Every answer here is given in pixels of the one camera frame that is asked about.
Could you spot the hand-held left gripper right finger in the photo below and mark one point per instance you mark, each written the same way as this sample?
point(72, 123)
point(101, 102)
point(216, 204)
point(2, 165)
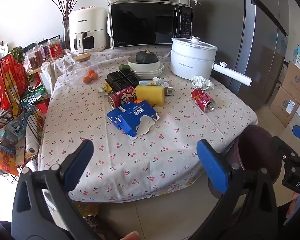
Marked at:
point(212, 166)

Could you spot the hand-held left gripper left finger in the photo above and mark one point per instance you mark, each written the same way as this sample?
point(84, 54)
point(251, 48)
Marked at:
point(80, 162)

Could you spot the red cartoon drink can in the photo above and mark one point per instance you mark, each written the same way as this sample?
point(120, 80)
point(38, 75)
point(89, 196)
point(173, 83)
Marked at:
point(121, 97)
point(202, 100)

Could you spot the lined paper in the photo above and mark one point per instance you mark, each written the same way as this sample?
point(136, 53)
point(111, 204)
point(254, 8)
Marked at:
point(202, 82)

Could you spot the person's right hand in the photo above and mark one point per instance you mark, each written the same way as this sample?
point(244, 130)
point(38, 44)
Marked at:
point(295, 203)

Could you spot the person's left hand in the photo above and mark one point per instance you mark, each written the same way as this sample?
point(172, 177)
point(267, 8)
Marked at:
point(131, 236)

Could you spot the brown cardboard box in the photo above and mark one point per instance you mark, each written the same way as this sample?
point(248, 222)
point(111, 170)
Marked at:
point(283, 107)
point(296, 82)

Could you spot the white paper roll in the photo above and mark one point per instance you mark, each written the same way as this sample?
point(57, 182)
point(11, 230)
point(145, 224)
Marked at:
point(32, 145)

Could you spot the cherry print tablecloth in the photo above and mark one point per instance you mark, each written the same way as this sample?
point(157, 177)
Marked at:
point(165, 142)

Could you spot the blue flattened carton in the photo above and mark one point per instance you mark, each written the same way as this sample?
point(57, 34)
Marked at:
point(135, 116)

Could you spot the orange snack packet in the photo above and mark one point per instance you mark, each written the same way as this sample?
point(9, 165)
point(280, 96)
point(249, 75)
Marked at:
point(6, 161)

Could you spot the yellow crumpled wrapper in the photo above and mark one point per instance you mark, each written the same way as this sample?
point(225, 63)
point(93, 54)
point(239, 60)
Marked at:
point(105, 89)

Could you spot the small orange fruit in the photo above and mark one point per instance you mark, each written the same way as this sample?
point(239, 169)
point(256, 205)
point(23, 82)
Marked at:
point(94, 76)
point(87, 79)
point(90, 71)

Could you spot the small orange peel piece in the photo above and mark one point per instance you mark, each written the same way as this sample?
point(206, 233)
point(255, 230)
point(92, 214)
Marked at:
point(138, 101)

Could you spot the small pale cardboard box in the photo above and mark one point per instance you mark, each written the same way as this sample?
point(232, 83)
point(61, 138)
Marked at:
point(168, 90)

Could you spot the black plastic compartment tray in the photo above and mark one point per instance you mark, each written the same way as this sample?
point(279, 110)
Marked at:
point(123, 80)

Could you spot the yellow sponge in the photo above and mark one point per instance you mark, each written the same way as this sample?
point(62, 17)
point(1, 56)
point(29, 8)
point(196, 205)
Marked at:
point(150, 95)

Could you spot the glass jar with bamboo lid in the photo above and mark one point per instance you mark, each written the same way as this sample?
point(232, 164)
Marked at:
point(81, 65)

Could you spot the white crumpled tissue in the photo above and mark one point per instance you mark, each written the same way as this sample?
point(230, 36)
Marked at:
point(160, 79)

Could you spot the green vegetable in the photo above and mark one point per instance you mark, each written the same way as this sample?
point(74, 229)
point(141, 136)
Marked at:
point(123, 67)

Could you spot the white electric cooking pot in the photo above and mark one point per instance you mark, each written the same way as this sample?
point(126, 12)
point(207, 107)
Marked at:
point(190, 62)

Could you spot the red snack bag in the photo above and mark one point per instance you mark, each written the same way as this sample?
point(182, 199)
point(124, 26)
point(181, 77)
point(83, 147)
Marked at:
point(11, 80)

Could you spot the dried food glass jar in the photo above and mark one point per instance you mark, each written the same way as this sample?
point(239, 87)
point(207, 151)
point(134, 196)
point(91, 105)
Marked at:
point(36, 57)
point(43, 51)

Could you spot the deep white bowl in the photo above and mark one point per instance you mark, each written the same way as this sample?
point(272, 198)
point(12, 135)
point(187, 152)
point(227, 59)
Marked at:
point(143, 67)

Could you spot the red label glass jar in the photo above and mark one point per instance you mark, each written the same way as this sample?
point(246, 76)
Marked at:
point(55, 50)

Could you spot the grey refrigerator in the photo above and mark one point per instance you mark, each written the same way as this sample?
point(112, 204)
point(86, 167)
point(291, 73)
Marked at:
point(240, 30)

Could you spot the dark green squash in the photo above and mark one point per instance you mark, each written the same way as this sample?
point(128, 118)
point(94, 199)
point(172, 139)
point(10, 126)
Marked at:
point(147, 57)

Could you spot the green leafy plant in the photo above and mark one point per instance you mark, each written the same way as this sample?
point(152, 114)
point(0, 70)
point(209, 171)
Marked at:
point(17, 52)

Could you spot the glass vase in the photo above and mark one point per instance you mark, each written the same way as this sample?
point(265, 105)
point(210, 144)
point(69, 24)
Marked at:
point(65, 35)

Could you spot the white air fryer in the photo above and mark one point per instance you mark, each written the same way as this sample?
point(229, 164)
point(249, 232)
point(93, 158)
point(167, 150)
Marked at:
point(90, 22)

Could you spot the black microwave oven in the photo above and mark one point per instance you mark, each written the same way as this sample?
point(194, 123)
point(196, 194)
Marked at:
point(145, 25)

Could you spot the dry twig bunch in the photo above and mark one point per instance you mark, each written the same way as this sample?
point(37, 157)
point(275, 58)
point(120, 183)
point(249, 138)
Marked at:
point(65, 2)

